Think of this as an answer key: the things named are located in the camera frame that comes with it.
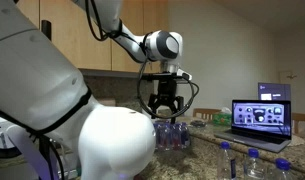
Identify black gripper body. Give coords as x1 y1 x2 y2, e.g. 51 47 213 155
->
157 80 176 101

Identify blue-capped water bottle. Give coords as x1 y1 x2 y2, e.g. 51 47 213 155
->
243 148 266 180
267 158 294 180
217 141 236 180

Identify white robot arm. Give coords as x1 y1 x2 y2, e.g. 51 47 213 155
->
0 0 156 180

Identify wooden chair back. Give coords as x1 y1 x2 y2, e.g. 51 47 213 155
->
193 108 220 120

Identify shrink-wrapped water bottle pack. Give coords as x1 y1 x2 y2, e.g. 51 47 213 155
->
154 122 191 151

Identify green tissue box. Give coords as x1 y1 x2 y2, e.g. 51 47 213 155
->
213 107 232 126

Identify background monitor screen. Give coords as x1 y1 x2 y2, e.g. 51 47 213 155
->
258 82 291 100

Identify silver open laptop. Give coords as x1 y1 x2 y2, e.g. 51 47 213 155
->
214 100 292 153

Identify wooden upper cabinets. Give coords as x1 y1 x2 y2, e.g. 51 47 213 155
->
17 0 168 72

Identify white VR headset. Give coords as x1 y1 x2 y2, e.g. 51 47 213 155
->
0 117 59 180

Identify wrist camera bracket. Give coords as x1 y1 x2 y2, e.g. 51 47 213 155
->
142 69 192 81

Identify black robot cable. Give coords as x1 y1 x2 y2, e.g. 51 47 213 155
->
137 59 200 120

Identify black camera stand pole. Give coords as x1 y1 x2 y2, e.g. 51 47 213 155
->
41 20 52 40

